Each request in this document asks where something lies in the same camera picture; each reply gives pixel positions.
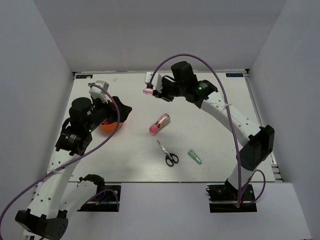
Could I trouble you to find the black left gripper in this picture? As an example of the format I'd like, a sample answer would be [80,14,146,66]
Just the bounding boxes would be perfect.
[85,95,132,132]

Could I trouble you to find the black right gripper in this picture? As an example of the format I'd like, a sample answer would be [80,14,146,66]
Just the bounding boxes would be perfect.
[152,78,186,103]

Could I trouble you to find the pink correction tape case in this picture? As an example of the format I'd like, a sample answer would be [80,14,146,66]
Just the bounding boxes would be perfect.
[143,88,153,96]

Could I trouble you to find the black handled scissors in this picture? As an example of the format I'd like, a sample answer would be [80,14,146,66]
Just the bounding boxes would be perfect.
[157,140,179,167]

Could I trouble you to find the green correction tape case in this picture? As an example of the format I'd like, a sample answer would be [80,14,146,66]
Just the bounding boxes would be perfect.
[187,149,203,165]

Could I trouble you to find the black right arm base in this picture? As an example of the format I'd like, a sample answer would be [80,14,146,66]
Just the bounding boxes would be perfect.
[205,184,258,213]

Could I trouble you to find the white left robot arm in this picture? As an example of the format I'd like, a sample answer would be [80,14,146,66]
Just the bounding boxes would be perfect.
[15,95,132,240]

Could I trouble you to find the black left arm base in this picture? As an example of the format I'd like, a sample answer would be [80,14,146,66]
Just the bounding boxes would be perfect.
[78,184,122,213]

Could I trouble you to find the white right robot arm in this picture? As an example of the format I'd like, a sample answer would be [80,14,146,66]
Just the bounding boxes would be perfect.
[145,61,275,200]

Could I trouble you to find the orange round pen holder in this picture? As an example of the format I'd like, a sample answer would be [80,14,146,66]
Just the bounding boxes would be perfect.
[99,121,123,133]

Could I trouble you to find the pink cylindrical pencil case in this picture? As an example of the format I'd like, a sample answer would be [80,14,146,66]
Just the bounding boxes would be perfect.
[149,113,171,136]

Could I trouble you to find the left corner label sticker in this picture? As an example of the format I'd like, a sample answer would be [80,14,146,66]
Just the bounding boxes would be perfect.
[75,74,93,79]

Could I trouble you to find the corner label sticker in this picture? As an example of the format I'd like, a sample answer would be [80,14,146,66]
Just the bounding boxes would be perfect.
[75,74,93,79]
[225,73,244,78]

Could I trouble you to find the right corner label sticker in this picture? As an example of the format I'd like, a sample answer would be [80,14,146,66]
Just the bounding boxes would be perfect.
[225,73,244,78]

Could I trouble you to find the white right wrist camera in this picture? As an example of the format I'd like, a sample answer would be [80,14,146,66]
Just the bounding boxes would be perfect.
[144,71,163,93]

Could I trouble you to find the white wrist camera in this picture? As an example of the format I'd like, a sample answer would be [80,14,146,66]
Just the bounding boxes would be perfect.
[88,80,109,103]
[144,71,163,93]

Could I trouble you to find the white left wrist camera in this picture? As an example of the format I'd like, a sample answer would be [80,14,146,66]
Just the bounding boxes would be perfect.
[88,80,109,103]

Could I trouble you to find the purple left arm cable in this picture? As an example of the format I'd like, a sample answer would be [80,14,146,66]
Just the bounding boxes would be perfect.
[0,83,121,221]

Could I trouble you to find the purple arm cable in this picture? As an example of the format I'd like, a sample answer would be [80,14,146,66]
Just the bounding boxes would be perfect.
[0,83,121,221]
[149,53,266,208]

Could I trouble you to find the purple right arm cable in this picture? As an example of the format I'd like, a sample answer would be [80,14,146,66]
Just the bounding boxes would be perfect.
[149,53,266,208]

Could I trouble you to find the aluminium table edge rail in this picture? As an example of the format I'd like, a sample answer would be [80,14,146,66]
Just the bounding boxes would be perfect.
[242,70,283,183]

